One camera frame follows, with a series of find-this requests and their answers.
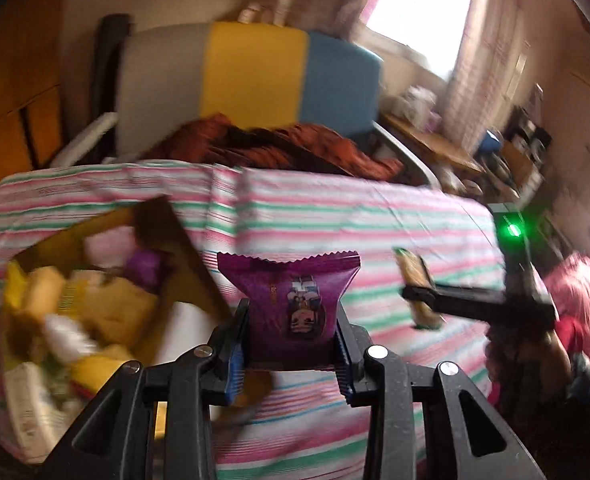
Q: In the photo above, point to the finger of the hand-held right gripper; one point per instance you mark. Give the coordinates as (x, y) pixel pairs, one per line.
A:
(465, 302)

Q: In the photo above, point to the wooden wardrobe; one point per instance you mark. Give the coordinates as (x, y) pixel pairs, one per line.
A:
(15, 85)

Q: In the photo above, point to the grey yellow blue chair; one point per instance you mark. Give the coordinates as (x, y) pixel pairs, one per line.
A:
(255, 70)

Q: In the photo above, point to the bright window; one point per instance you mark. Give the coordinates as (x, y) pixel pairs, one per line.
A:
(420, 15)

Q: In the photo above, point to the striped pink green cloth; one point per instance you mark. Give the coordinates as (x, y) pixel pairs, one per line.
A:
(350, 210)

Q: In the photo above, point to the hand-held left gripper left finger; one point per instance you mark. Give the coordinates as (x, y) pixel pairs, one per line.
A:
(235, 360)

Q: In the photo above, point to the wooden desk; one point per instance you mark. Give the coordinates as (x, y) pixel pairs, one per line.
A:
(425, 142)

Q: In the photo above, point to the rust red jacket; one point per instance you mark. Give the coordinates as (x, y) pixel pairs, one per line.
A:
(300, 145)

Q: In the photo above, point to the yellow green snack packet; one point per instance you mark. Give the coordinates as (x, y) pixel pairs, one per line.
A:
(415, 270)
(40, 290)

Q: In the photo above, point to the pink blanket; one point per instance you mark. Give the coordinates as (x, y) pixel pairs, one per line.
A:
(585, 285)

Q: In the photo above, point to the white snack packet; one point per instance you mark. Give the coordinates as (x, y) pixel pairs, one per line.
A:
(67, 336)

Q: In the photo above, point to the white printed box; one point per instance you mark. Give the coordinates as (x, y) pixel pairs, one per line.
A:
(415, 105)

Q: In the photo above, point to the gold cardboard box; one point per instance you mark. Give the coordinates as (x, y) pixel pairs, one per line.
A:
(175, 250)

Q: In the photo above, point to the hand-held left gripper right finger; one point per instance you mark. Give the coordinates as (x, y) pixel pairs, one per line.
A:
(345, 365)

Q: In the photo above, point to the purple snack packet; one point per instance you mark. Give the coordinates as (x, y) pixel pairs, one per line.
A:
(285, 300)
(145, 267)

